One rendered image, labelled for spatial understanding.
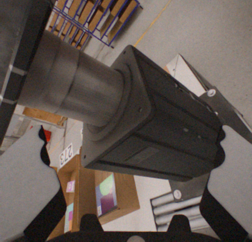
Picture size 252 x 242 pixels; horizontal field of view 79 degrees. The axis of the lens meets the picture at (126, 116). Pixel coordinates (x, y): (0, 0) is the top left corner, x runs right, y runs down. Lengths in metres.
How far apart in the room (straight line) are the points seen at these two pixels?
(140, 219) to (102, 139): 0.44
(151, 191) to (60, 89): 0.48
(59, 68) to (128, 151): 0.15
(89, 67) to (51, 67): 0.05
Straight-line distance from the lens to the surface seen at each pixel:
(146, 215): 0.62
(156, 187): 0.58
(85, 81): 0.22
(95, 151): 0.26
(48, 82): 0.21
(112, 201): 0.70
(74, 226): 0.85
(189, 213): 0.52
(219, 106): 0.51
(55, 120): 4.84
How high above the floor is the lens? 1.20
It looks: 34 degrees down
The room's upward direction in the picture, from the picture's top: 67 degrees counter-clockwise
